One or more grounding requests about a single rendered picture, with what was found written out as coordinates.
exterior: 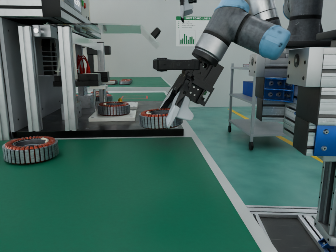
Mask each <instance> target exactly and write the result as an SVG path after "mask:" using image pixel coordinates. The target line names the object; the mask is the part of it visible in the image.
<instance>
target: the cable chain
mask: <svg viewBox="0 0 336 252"><path fill-rule="evenodd" d="M41 46H42V51H47V52H42V55H43V56H48V57H43V61H57V57H56V56H57V53H56V51H57V49H56V42H55V40H54V39H42V44H41ZM43 65H44V67H43V68H44V75H39V77H52V76H57V72H55V71H53V70H58V67H57V65H58V62H43Z"/></svg>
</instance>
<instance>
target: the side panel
mask: <svg viewBox="0 0 336 252"><path fill-rule="evenodd" d="M13 139H15V136H14V132H11V125H10V117H9V108H8V100H7V91H6V83H5V74H4V66H3V57H2V48H1V40H0V141H11V140H13Z"/></svg>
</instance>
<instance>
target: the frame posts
mask: <svg viewBox="0 0 336 252"><path fill-rule="evenodd" d="M17 26H18V34H19V44H20V53H21V63H22V73H23V82H24V92H25V102H26V111H27V121H28V131H29V132H33V131H36V132H40V131H41V130H43V119H42V108H41V97H40V86H39V75H38V65H37V54H36V43H35V37H34V33H33V26H32V25H17ZM57 26H58V27H57V28H58V41H59V54H60V67H61V80H62V94H63V107H64V120H65V131H77V130H78V129H79V123H78V108H77V93H76V78H75V63H74V47H73V32H72V26H70V25H57ZM97 43H99V44H101V48H102V51H97V57H98V71H99V72H105V71H106V65H105V43H104V42H97ZM75 51H76V66H77V64H78V55H79V56H81V57H82V56H83V55H84V49H83V48H82V46H79V45H75ZM82 94H84V93H83V86H78V95H79V96H80V95H82ZM99 98H100V103H102V102H104V90H103V89H100V90H99Z"/></svg>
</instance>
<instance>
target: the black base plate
mask: <svg viewBox="0 0 336 252"><path fill-rule="evenodd" d="M123 102H138V109H137V110H131V111H137V114H136V119H135V121H100V122H89V118H90V117H91V116H92V115H93V114H94V113H95V105H94V106H93V107H92V108H91V109H81V111H82V116H81V117H80V118H79V119H78V129H77V131H72V130H70V131H66V127H65V120H62V108H60V109H59V110H57V111H55V112H53V113H51V114H49V115H47V116H45V117H43V118H42V123H43V130H41V131H33V132H29V126H26V127H24V128H23V129H21V130H19V131H17V132H16V133H17V139H21V138H25V137H28V138H29V137H32V138H33V137H34V136H35V137H37V136H40V137H41V136H43V137H44V136H46V137H52V138H55V139H68V138H124V137H180V136H184V128H183V126H182V125H179V126H178V127H175V128H169V129H167V128H166V129H160V128H159V130H157V129H156V130H154V129H152V130H151V129H145V128H143V127H141V126H140V119H139V114H140V113H142V112H144V111H148V110H154V109H160V108H161V106H162V104H163V102H164V101H123Z"/></svg>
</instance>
